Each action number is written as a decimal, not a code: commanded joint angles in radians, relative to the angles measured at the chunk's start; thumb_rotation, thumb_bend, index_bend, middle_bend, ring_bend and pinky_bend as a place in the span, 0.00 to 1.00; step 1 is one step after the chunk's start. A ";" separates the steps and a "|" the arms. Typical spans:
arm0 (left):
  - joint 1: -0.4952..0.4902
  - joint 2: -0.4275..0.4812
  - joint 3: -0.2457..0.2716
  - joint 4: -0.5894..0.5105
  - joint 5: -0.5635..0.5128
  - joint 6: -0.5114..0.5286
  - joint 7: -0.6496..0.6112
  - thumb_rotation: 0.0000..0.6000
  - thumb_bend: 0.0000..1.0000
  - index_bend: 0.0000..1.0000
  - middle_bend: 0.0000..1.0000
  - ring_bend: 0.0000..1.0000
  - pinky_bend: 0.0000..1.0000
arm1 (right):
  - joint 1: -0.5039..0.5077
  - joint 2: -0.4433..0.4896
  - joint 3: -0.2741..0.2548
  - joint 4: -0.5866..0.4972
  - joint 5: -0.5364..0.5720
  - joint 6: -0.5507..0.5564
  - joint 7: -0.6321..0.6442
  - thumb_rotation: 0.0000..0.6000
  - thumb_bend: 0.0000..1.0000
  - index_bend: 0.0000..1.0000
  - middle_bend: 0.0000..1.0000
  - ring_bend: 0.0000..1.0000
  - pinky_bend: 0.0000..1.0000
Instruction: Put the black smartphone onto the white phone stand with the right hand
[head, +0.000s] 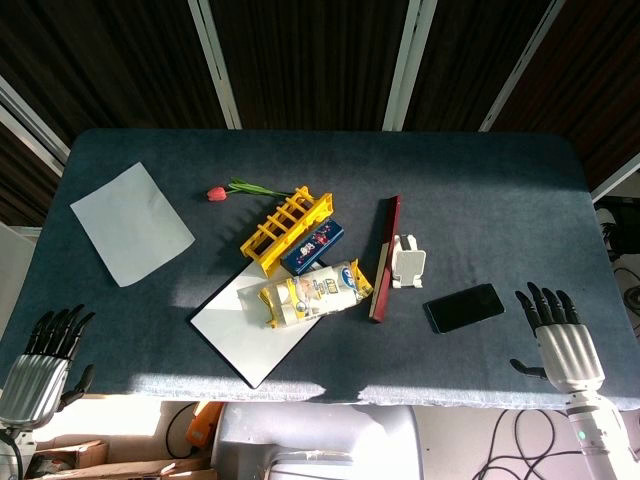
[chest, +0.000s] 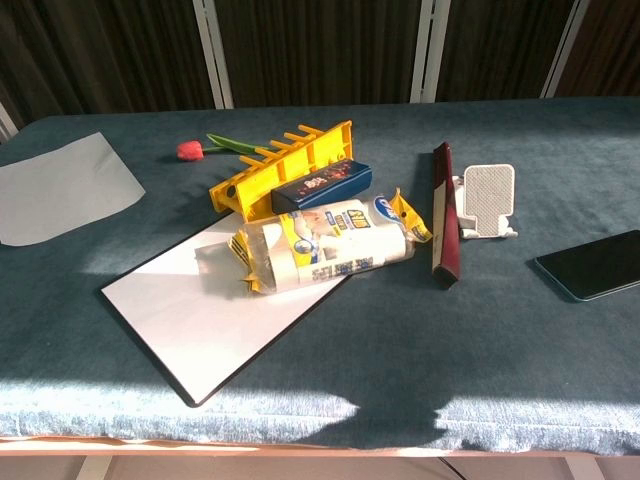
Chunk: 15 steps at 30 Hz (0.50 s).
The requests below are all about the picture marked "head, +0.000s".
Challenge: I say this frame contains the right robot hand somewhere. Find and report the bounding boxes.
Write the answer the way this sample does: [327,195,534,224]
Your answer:
[509,282,606,396]

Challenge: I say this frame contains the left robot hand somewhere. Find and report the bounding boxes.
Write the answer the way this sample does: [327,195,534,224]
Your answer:
[0,303,96,431]

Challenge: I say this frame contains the black smartphone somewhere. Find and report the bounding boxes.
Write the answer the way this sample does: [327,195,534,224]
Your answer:
[423,282,506,335]

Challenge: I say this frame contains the white phone stand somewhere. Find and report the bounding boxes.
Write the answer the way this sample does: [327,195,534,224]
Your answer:
[389,233,428,290]

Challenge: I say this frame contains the small cardboard box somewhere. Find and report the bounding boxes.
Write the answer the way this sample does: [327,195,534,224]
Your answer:
[29,438,110,471]

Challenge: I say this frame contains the white cabinet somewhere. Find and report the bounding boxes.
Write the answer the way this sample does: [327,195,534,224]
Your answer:
[0,222,42,341]

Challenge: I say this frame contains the flat cardboard box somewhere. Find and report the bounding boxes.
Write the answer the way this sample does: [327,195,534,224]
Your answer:
[44,457,219,480]

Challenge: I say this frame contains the black equipment beside table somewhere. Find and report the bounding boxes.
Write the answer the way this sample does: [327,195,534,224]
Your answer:
[594,197,640,261]

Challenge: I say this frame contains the blue felt table cover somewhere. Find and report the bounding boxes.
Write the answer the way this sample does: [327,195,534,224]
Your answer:
[0,128,640,412]

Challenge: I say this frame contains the orange device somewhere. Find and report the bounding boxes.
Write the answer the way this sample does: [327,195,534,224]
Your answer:
[185,401,225,449]

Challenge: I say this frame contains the pale grey paper sheet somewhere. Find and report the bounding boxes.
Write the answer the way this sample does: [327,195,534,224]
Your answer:
[69,161,196,289]

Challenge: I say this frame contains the dark red long box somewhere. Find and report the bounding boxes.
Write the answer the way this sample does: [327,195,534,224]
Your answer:
[368,194,403,324]

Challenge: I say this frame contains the white board with black edge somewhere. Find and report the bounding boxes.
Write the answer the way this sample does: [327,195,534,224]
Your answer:
[188,259,326,390]

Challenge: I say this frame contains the red tulip with green stem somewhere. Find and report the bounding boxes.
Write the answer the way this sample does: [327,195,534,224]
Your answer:
[205,177,296,203]

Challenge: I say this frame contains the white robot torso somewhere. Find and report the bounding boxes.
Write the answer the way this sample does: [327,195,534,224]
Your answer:
[209,402,424,480]

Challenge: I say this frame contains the blue printed pencil case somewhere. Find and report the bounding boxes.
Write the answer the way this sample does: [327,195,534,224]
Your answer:
[280,218,346,276]

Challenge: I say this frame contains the yellow plastic rack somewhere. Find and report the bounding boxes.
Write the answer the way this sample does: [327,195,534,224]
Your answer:
[239,185,335,278]

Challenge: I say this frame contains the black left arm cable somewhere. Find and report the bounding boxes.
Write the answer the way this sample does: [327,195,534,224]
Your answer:
[0,429,25,480]

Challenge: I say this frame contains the black tangled floor cables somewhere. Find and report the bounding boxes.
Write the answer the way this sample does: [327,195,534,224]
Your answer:
[469,407,621,480]

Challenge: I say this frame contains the black looped cable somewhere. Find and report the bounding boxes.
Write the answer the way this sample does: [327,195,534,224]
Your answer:
[165,402,199,459]

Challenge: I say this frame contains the white partition post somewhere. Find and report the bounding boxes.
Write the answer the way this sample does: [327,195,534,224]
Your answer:
[382,0,439,132]
[0,74,71,166]
[479,0,566,132]
[592,149,640,204]
[188,0,243,130]

